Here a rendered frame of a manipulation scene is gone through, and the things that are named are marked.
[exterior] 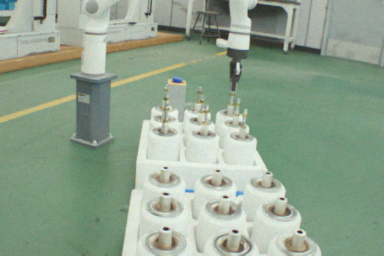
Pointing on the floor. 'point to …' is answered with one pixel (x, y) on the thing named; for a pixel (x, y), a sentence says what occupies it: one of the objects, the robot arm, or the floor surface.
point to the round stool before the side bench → (204, 25)
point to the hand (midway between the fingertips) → (232, 86)
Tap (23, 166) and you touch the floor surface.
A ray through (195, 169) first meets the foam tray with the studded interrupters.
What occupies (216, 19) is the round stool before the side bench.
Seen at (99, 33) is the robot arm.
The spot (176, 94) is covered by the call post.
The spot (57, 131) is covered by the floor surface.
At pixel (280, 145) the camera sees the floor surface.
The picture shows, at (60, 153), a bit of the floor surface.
